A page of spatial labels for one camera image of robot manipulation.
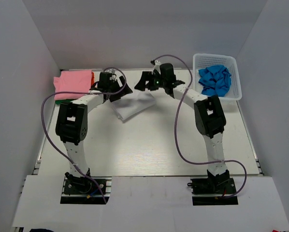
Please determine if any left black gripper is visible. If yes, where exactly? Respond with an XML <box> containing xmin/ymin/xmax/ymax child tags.
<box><xmin>108</xmin><ymin>76</ymin><xmax>132</xmax><ymax>102</ymax></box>

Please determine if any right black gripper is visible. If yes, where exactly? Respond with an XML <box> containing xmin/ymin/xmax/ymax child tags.
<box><xmin>135</xmin><ymin>72</ymin><xmax>167</xmax><ymax>91</ymax></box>

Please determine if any white t shirt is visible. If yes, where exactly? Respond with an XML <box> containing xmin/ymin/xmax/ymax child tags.
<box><xmin>110</xmin><ymin>90</ymin><xmax>156</xmax><ymax>122</ymax></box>

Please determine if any blue t shirt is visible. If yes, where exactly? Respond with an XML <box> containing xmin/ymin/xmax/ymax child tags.
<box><xmin>198</xmin><ymin>65</ymin><xmax>231</xmax><ymax>97</ymax></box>

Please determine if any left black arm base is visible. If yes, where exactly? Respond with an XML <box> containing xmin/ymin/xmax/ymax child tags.
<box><xmin>60</xmin><ymin>172</ymin><xmax>112</xmax><ymax>205</ymax></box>

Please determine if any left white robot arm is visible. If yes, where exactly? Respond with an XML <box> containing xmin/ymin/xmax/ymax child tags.
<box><xmin>55</xmin><ymin>72</ymin><xmax>132</xmax><ymax>193</ymax></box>

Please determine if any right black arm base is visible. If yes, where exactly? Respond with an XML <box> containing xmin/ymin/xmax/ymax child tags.
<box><xmin>187</xmin><ymin>178</ymin><xmax>238</xmax><ymax>206</ymax></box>

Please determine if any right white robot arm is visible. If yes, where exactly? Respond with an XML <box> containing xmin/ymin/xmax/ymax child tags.
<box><xmin>134</xmin><ymin>63</ymin><xmax>230</xmax><ymax>193</ymax></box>

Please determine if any folded orange t shirt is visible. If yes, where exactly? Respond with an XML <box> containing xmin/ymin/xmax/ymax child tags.
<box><xmin>90</xmin><ymin>72</ymin><xmax>95</xmax><ymax>86</ymax></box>

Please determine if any folded pink t shirt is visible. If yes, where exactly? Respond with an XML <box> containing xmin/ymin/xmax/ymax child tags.
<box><xmin>53</xmin><ymin>70</ymin><xmax>92</xmax><ymax>93</ymax></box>

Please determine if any folded green t shirt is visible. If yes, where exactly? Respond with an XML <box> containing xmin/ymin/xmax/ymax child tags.
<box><xmin>55</xmin><ymin>99</ymin><xmax>72</xmax><ymax>105</ymax></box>

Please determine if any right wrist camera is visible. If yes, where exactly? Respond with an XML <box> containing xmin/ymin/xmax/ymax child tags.
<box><xmin>150</xmin><ymin>59</ymin><xmax>161</xmax><ymax>74</ymax></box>

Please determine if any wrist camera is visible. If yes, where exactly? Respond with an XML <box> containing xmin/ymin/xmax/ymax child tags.
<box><xmin>104</xmin><ymin>68</ymin><xmax>116</xmax><ymax>76</ymax></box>
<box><xmin>150</xmin><ymin>59</ymin><xmax>161</xmax><ymax>74</ymax></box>

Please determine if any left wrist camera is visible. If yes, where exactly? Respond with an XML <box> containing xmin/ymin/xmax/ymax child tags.
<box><xmin>104</xmin><ymin>68</ymin><xmax>116</xmax><ymax>76</ymax></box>

